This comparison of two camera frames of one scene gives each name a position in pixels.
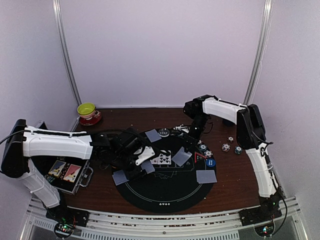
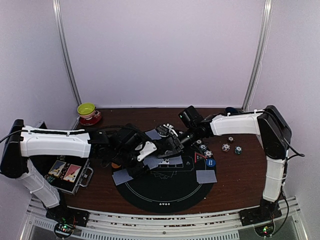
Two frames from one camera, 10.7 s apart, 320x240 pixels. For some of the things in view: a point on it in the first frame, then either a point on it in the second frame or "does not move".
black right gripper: [192, 139] -> [174, 143]
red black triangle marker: [198, 157] does not move
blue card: [119, 177] does not move
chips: [225, 147] does not move
